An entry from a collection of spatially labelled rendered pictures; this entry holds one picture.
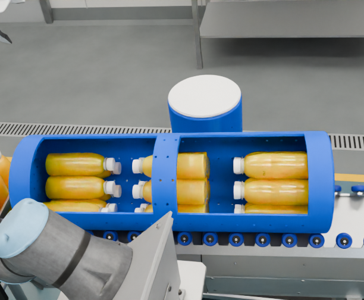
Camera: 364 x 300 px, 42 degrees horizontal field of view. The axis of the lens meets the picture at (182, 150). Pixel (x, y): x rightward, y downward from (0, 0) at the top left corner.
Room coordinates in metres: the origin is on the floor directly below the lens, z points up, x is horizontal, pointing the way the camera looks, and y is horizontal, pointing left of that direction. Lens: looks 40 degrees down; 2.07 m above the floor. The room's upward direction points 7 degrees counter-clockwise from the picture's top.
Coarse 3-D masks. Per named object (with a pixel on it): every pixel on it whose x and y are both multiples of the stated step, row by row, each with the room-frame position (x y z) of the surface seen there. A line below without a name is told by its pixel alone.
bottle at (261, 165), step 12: (252, 156) 0.97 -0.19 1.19; (264, 156) 0.96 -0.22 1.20; (276, 156) 0.95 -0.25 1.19; (288, 156) 0.94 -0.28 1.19; (300, 156) 0.94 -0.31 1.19; (240, 168) 0.95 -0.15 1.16; (252, 168) 0.93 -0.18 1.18; (264, 168) 0.93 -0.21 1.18; (276, 168) 0.92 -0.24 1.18; (288, 168) 0.91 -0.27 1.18; (300, 168) 0.91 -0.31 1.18
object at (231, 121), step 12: (168, 108) 1.51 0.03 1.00; (240, 108) 1.46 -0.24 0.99; (180, 120) 1.42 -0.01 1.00; (192, 120) 1.39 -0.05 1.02; (204, 120) 1.38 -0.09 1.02; (216, 120) 1.38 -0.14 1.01; (228, 120) 1.40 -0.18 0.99; (240, 120) 1.46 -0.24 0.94; (180, 132) 1.43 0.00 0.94; (192, 132) 1.39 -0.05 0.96; (204, 132) 1.38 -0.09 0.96
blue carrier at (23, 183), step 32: (32, 160) 1.03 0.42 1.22; (128, 160) 1.17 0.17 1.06; (160, 160) 0.96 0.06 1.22; (224, 160) 1.11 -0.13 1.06; (320, 160) 0.88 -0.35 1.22; (32, 192) 1.06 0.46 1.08; (128, 192) 1.11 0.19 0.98; (160, 192) 0.90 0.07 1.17; (224, 192) 1.05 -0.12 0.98; (320, 192) 0.82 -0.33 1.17; (96, 224) 0.91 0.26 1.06; (128, 224) 0.89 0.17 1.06; (192, 224) 0.86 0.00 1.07; (224, 224) 0.84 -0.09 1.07; (256, 224) 0.83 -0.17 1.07; (288, 224) 0.81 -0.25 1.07; (320, 224) 0.80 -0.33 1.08
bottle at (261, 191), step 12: (252, 180) 0.94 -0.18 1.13; (264, 180) 0.92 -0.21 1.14; (276, 180) 0.91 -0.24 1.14; (288, 180) 0.91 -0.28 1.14; (300, 180) 0.90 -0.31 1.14; (240, 192) 0.91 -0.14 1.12; (252, 192) 0.89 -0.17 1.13; (264, 192) 0.88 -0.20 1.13; (276, 192) 0.88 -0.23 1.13; (288, 192) 0.87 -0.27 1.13; (300, 192) 0.87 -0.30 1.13; (264, 204) 0.88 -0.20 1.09; (276, 204) 0.87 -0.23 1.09; (288, 204) 0.86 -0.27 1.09; (300, 204) 0.86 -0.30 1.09
